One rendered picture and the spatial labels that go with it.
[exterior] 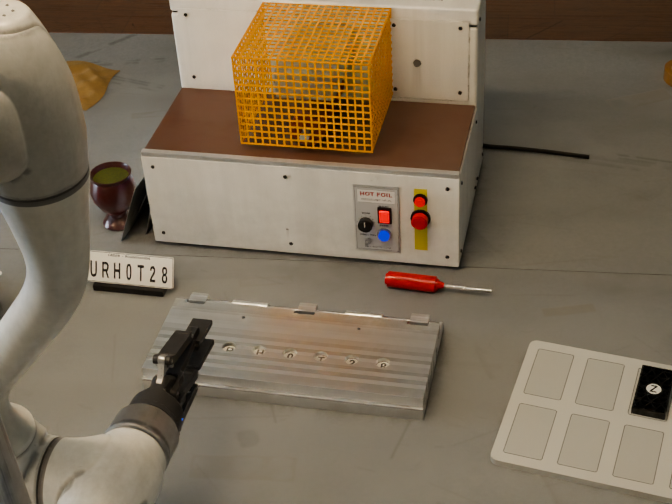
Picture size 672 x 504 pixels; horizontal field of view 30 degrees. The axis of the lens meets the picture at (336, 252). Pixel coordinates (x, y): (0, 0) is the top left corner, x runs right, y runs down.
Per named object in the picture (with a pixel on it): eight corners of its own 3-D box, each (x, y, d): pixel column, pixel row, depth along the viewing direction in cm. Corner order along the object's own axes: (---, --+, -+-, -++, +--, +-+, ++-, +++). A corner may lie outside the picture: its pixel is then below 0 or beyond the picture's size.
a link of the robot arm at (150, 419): (103, 478, 162) (120, 450, 167) (170, 487, 160) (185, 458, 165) (95, 421, 157) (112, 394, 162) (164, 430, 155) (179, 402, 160)
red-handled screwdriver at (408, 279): (384, 290, 213) (383, 277, 211) (388, 280, 215) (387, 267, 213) (490, 302, 208) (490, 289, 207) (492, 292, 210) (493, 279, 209)
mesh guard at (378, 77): (240, 143, 213) (230, 56, 203) (270, 84, 228) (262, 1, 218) (372, 153, 208) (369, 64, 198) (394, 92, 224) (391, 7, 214)
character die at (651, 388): (630, 413, 185) (631, 407, 184) (641, 370, 192) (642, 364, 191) (664, 420, 183) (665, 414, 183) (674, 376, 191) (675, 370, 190)
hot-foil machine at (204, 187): (153, 245, 226) (121, 57, 203) (217, 129, 258) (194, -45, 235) (577, 283, 211) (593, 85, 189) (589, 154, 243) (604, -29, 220)
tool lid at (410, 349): (143, 376, 195) (141, 367, 194) (180, 300, 210) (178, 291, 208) (423, 407, 186) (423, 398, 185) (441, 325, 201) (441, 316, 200)
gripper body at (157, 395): (117, 398, 162) (142, 358, 170) (124, 450, 166) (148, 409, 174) (173, 404, 161) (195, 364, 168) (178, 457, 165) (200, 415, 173)
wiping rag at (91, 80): (85, 116, 264) (84, 110, 263) (11, 108, 269) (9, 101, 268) (129, 66, 281) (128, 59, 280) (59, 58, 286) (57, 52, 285)
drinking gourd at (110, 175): (134, 204, 237) (125, 155, 230) (148, 227, 231) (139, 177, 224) (91, 217, 235) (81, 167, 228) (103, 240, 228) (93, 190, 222)
